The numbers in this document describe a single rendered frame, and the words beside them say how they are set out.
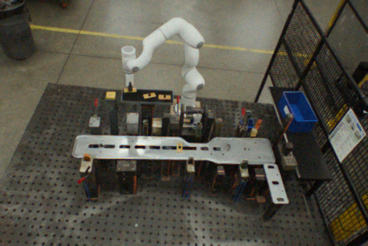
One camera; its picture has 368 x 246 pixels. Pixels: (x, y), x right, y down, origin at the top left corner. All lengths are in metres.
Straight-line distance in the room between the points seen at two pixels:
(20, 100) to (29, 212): 1.99
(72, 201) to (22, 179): 0.41
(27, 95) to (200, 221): 2.70
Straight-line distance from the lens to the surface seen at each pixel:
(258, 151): 2.20
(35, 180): 2.40
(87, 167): 1.94
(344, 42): 4.33
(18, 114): 3.86
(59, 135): 2.61
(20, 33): 4.39
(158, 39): 1.92
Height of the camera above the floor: 2.66
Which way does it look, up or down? 49 degrees down
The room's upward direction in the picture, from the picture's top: 8 degrees clockwise
